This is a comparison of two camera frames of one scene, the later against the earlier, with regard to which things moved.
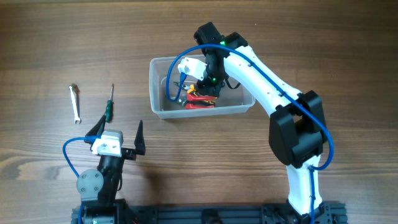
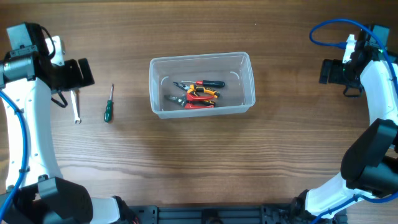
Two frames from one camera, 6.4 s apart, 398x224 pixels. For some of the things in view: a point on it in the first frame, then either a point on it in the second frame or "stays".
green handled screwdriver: (109, 106) stays
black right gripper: (208, 88) -> (334, 76)
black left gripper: (130, 154) -> (76, 79)
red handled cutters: (193, 102) stays
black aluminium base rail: (224, 213) stays
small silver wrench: (74, 105) stays
